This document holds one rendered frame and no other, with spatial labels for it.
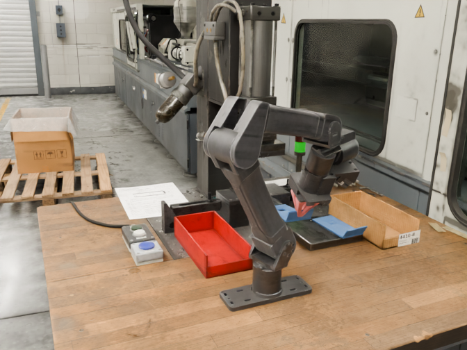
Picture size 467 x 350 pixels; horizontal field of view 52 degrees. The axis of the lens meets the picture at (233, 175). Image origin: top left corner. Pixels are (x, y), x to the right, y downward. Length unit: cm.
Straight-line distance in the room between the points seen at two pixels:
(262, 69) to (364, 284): 61
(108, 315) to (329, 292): 47
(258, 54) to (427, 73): 64
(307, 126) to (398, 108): 89
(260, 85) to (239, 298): 59
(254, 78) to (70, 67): 925
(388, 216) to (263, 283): 56
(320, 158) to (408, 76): 81
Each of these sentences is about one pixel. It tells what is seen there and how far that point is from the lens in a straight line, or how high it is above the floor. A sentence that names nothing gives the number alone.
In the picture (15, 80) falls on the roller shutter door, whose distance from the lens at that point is 1046.
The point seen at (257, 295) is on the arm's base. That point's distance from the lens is 105.
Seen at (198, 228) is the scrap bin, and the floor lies 92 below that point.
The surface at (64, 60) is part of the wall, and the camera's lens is 1046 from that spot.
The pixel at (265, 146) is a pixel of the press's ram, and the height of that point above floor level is 114.
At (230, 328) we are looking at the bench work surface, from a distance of 98.
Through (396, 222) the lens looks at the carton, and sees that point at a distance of 145.
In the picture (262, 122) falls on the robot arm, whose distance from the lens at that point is 86.
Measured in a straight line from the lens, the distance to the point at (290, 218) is 118.
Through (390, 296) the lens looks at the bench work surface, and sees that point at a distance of 114.
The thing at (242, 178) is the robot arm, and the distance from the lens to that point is 87.
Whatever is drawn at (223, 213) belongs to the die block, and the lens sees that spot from 141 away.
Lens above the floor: 147
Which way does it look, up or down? 18 degrees down
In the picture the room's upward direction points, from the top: 1 degrees clockwise
